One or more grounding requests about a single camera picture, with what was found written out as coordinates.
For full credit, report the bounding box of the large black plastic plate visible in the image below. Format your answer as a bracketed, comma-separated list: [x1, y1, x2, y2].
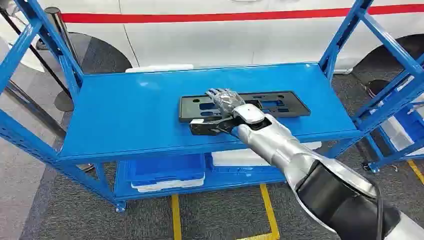
[178, 91, 311, 123]

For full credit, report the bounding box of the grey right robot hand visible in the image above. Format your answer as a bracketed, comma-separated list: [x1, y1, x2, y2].
[205, 88, 246, 117]

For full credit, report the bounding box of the white foam slab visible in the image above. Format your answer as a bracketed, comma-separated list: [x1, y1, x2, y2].
[124, 63, 195, 74]

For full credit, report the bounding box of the blue metal shelf rack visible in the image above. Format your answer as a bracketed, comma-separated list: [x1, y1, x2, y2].
[0, 0, 424, 213]

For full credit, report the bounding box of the red barrier belt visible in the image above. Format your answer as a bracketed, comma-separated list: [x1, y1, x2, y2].
[61, 3, 424, 24]

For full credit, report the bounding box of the white car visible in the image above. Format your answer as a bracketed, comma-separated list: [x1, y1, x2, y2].
[0, 0, 424, 76]

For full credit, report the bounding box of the black stanchion post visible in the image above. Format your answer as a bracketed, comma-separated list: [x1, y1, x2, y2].
[44, 6, 82, 67]

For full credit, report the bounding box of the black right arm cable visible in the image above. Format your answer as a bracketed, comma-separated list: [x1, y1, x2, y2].
[363, 178, 385, 240]

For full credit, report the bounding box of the black barrier belt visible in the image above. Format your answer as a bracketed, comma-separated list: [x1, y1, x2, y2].
[0, 8, 72, 99]

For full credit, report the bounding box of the round black stanchion base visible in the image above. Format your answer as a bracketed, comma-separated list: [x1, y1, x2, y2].
[53, 90, 75, 113]

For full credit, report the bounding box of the yellow floor tape square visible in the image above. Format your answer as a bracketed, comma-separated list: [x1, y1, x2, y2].
[170, 183, 281, 240]
[406, 159, 424, 186]

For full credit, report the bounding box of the blue wheeled rack cart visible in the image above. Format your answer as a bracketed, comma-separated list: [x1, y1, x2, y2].
[362, 100, 424, 175]

